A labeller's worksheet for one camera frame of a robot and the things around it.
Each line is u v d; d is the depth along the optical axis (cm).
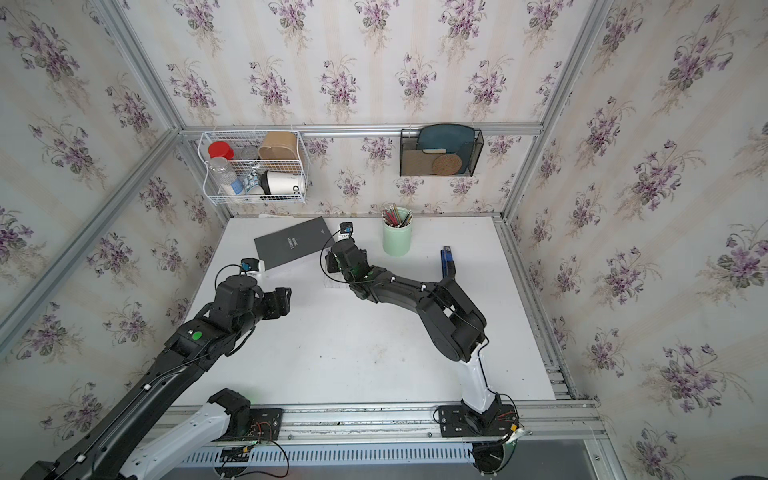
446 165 97
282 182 93
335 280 68
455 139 93
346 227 79
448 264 101
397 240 103
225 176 87
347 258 69
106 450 39
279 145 88
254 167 93
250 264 64
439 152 94
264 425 72
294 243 107
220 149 92
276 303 66
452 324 51
